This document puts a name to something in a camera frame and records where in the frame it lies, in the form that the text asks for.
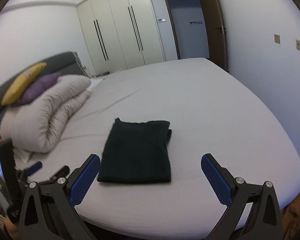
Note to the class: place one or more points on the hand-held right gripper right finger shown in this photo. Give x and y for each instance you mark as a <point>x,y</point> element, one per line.
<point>216,180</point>

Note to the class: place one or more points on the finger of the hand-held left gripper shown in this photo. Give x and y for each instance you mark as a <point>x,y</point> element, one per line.
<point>35,167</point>
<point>61,171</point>

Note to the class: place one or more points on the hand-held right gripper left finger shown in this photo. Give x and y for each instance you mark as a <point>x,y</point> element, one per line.
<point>86,180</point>

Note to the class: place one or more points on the dark green cloth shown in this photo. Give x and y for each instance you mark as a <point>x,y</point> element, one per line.
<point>137,150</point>

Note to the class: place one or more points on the person's left hand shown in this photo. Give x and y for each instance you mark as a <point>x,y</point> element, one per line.
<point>10,226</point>

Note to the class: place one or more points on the white pillow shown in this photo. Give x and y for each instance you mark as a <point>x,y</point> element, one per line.
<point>25,155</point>

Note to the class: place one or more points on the grey folded duvet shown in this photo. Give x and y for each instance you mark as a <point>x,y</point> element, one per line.
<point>40,115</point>

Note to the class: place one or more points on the purple pillow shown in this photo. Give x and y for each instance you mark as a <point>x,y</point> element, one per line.
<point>40,87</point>

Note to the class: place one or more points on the bed with white sheet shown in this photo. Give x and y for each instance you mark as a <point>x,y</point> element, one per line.
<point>202,100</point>

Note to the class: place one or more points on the yellow pillow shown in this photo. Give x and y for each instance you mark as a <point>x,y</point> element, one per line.
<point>22,82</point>

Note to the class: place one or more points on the dark grey headboard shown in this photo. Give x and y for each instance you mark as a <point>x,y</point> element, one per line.
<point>62,62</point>

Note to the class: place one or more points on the cream wardrobe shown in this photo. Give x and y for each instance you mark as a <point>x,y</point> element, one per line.
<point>120,30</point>

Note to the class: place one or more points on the brown door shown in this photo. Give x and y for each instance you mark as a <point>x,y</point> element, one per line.
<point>215,10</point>

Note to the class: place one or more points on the beige wall socket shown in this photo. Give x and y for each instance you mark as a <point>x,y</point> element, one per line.
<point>277,38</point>
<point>299,45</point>

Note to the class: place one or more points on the hallway wall panel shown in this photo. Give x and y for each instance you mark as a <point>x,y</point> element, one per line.
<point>196,22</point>

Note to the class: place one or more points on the light switch panel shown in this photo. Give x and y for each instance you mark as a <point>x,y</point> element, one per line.
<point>161,20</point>

